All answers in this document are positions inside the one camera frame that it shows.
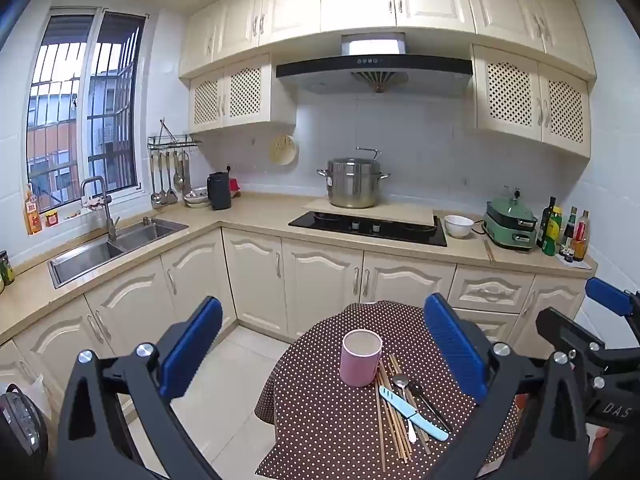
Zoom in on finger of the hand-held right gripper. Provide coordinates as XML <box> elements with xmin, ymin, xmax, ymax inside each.
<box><xmin>535</xmin><ymin>306</ymin><xmax>609</xmax><ymax>367</ymax></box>
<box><xmin>584</xmin><ymin>276</ymin><xmax>640</xmax><ymax>331</ymax></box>

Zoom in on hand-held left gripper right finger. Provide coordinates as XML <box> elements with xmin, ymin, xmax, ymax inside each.
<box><xmin>424</xmin><ymin>292</ymin><xmax>593</xmax><ymax>480</ymax></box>

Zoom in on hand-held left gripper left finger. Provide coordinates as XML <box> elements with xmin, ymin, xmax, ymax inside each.
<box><xmin>56</xmin><ymin>296</ymin><xmax>223</xmax><ymax>480</ymax></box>

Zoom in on metal spoon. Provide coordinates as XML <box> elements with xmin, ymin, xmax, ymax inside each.
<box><xmin>391</xmin><ymin>374</ymin><xmax>418</xmax><ymax>444</ymax></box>

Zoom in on black handled utensil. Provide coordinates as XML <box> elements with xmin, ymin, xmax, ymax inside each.
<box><xmin>407</xmin><ymin>381</ymin><xmax>454</xmax><ymax>434</ymax></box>

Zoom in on light blue knife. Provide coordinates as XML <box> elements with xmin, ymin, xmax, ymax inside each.
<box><xmin>378</xmin><ymin>385</ymin><xmax>450</xmax><ymax>442</ymax></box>

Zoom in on pink cup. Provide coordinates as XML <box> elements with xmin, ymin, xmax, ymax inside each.
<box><xmin>340</xmin><ymin>329</ymin><xmax>383</xmax><ymax>387</ymax></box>

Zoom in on bunch of wooden chopsticks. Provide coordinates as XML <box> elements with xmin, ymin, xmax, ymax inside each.
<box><xmin>372</xmin><ymin>355</ymin><xmax>436</xmax><ymax>463</ymax></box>

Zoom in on white tray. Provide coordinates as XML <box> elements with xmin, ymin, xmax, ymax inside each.
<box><xmin>554</xmin><ymin>251</ymin><xmax>594</xmax><ymax>272</ymax></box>

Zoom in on orange packet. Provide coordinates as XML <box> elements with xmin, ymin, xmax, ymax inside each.
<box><xmin>585</xmin><ymin>422</ymin><xmax>613</xmax><ymax>471</ymax></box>

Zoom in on red label sauce bottle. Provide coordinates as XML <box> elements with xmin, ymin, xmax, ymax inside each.
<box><xmin>572</xmin><ymin>210</ymin><xmax>592</xmax><ymax>262</ymax></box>

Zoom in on dark sauce bottle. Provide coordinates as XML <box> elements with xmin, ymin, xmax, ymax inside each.
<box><xmin>561</xmin><ymin>206</ymin><xmax>578</xmax><ymax>251</ymax></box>

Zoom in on green bottle yellow label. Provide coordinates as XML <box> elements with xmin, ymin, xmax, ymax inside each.
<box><xmin>542</xmin><ymin>206</ymin><xmax>563</xmax><ymax>257</ymax></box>

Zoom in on cream lower cabinets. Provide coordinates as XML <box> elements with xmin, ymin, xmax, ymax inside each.
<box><xmin>0</xmin><ymin>227</ymin><xmax>598</xmax><ymax>411</ymax></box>

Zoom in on cream cabinets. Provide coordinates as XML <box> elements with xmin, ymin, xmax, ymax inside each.
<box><xmin>0</xmin><ymin>227</ymin><xmax>598</xmax><ymax>411</ymax></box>
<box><xmin>178</xmin><ymin>0</ymin><xmax>598</xmax><ymax>81</ymax></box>

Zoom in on dark green glass bottle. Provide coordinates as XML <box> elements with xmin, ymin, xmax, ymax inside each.
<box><xmin>537</xmin><ymin>196</ymin><xmax>557</xmax><ymax>251</ymax></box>

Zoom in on green electric cooker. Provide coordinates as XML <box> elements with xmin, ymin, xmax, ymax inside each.
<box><xmin>482</xmin><ymin>186</ymin><xmax>539</xmax><ymax>255</ymax></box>

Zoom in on white bowl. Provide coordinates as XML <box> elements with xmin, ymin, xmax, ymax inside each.
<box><xmin>444</xmin><ymin>214</ymin><xmax>475</xmax><ymax>239</ymax></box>

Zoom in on stainless steel sink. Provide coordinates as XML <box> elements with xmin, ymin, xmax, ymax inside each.
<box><xmin>48</xmin><ymin>217</ymin><xmax>189</xmax><ymax>289</ymax></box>

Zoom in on stacked white dishes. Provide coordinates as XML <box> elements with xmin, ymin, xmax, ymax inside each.
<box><xmin>183</xmin><ymin>186</ymin><xmax>211</xmax><ymax>208</ymax></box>

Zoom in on brown polka dot tablecloth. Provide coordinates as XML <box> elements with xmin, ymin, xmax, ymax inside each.
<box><xmin>254</xmin><ymin>300</ymin><xmax>531</xmax><ymax>480</ymax></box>

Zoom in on metal faucet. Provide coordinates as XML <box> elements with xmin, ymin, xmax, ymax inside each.
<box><xmin>80</xmin><ymin>176</ymin><xmax>121</xmax><ymax>241</ymax></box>

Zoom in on black electric kettle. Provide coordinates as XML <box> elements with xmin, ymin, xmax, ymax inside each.
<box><xmin>207</xmin><ymin>172</ymin><xmax>232</xmax><ymax>211</ymax></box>

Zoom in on clear plastic bag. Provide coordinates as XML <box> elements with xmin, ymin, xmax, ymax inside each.
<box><xmin>5</xmin><ymin>375</ymin><xmax>53</xmax><ymax>421</ymax></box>

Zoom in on black glass cooktop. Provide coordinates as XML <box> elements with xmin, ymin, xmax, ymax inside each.
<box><xmin>288</xmin><ymin>211</ymin><xmax>448</xmax><ymax>248</ymax></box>

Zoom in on stainless steel steamer pot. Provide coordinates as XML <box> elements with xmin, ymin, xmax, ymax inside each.
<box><xmin>316</xmin><ymin>147</ymin><xmax>391</xmax><ymax>209</ymax></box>

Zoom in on orange bottle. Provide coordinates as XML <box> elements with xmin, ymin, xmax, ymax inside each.
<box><xmin>24</xmin><ymin>183</ymin><xmax>43</xmax><ymax>236</ymax></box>

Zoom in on round bamboo board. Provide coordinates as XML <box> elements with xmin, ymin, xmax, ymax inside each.
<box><xmin>269</xmin><ymin>134</ymin><xmax>298</xmax><ymax>166</ymax></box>

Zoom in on cream lattice door cabinet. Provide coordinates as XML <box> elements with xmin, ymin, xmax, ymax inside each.
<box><xmin>471</xmin><ymin>44</ymin><xmax>592</xmax><ymax>159</ymax></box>
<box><xmin>188</xmin><ymin>53</ymin><xmax>297</xmax><ymax>135</ymax></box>

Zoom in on kitchen window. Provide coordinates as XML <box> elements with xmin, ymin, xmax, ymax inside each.
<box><xmin>26</xmin><ymin>7</ymin><xmax>148</xmax><ymax>213</ymax></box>

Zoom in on range hood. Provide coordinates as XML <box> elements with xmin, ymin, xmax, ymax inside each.
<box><xmin>275</xmin><ymin>32</ymin><xmax>475</xmax><ymax>98</ymax></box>

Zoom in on cream upper cabinets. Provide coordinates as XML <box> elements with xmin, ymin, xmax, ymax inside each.
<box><xmin>178</xmin><ymin>0</ymin><xmax>598</xmax><ymax>81</ymax></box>

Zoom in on wall utensil rack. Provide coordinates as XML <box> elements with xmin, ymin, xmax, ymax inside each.
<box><xmin>147</xmin><ymin>119</ymin><xmax>203</xmax><ymax>151</ymax></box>

